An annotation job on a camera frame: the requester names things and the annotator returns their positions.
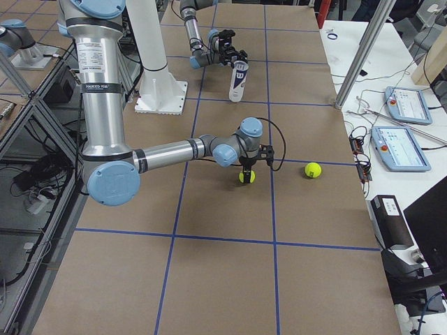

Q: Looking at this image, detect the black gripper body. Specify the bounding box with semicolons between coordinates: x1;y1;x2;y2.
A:
218;35;239;64
240;156;257;169

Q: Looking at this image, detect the Roland Garros yellow tennis ball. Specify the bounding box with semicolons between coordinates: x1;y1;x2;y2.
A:
238;170;256;184

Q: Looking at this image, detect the clear tennis ball can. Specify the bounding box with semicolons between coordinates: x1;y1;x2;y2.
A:
229;60;249;103

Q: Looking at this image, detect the Wilson yellow tennis ball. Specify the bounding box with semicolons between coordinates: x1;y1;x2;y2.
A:
305;162;322;179

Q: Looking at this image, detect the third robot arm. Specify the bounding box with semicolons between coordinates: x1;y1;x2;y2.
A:
1;19;50;70

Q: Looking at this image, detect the metal rod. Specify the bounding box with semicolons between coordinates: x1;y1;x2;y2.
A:
364;107;447;145

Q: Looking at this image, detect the near teach pendant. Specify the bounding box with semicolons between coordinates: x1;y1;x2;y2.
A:
371;126;431;172

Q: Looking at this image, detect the teach pendant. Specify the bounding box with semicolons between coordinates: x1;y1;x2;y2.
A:
384;86;432;125
371;126;431;172

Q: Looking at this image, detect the black box with label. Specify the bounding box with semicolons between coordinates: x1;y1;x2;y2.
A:
369;195;414;250

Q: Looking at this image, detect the far teach pendant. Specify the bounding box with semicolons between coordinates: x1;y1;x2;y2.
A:
384;86;432;125

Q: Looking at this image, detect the black computer monitor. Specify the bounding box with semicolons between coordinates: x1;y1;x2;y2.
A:
404;177;446;272

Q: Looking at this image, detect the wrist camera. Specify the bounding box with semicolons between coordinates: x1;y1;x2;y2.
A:
219;29;235;45

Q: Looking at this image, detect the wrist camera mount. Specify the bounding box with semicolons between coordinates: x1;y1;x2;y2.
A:
257;144;274;169

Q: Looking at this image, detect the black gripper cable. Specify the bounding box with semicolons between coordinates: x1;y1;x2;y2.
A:
256;117;288;172

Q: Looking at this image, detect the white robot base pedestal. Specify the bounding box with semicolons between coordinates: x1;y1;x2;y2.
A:
126;0;188;115

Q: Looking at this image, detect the aluminium frame post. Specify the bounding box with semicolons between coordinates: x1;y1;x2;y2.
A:
335;0;396;109

